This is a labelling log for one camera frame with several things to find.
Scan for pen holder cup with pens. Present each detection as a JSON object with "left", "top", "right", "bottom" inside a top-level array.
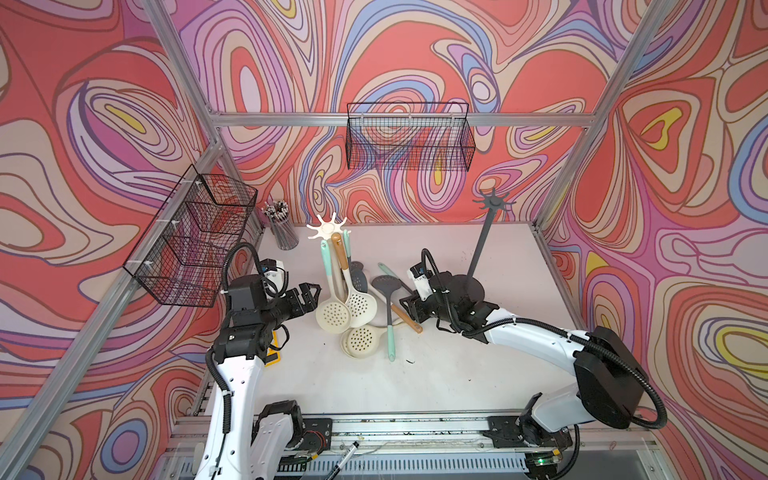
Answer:
[{"left": 262, "top": 200, "right": 299, "bottom": 251}]

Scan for dark grey utensil rack stand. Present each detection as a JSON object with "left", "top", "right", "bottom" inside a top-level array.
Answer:
[{"left": 448, "top": 187, "right": 514, "bottom": 303}]

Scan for black wire basket left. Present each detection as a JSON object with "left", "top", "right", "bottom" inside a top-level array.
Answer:
[{"left": 123, "top": 166, "right": 257, "bottom": 308}]

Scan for yellow calculator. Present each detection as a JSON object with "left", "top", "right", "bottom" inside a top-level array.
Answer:
[{"left": 265, "top": 331, "right": 281, "bottom": 367}]

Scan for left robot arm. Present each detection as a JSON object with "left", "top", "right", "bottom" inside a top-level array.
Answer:
[{"left": 196, "top": 241, "right": 321, "bottom": 479}]

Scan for cream utensil rack stand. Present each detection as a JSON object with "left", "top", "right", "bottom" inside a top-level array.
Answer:
[{"left": 305, "top": 211, "right": 350, "bottom": 289}]

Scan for cream slotted spoon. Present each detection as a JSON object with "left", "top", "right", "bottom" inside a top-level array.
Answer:
[{"left": 368, "top": 287, "right": 423, "bottom": 334}]

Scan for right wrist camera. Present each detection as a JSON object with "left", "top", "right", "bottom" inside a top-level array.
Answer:
[{"left": 408, "top": 264, "right": 433, "bottom": 301}]

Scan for black marker pen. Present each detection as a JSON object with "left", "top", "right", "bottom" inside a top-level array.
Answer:
[{"left": 326, "top": 441, "right": 360, "bottom": 480}]

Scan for cream skimmer on table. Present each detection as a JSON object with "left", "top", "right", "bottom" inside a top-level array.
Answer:
[{"left": 340, "top": 324, "right": 388, "bottom": 359}]

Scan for grey slotted spatula mint handle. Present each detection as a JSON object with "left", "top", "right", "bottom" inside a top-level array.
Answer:
[{"left": 378, "top": 262, "right": 414, "bottom": 294}]

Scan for black wire basket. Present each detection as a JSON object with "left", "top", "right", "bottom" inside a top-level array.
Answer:
[
  {"left": 345, "top": 100, "right": 476, "bottom": 172},
  {"left": 123, "top": 166, "right": 257, "bottom": 308}
]

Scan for black wire basket back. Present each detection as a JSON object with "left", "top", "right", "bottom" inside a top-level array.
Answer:
[{"left": 345, "top": 100, "right": 476, "bottom": 172}]

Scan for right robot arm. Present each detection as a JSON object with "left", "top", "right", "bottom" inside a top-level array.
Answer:
[{"left": 401, "top": 249, "right": 668, "bottom": 448}]

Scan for cream skimmer mint handle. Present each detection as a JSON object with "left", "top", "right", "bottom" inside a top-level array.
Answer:
[{"left": 316, "top": 240, "right": 351, "bottom": 334}]

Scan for cream skimmer wooden handle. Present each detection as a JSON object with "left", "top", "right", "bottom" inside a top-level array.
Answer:
[{"left": 331, "top": 233, "right": 377, "bottom": 328}]

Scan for grey skimmer mint handle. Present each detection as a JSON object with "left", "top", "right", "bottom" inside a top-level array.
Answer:
[{"left": 342, "top": 230, "right": 368, "bottom": 293}]

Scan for grey slotted spoon mint handle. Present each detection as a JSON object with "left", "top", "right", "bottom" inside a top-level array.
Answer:
[{"left": 371, "top": 275, "right": 401, "bottom": 362}]

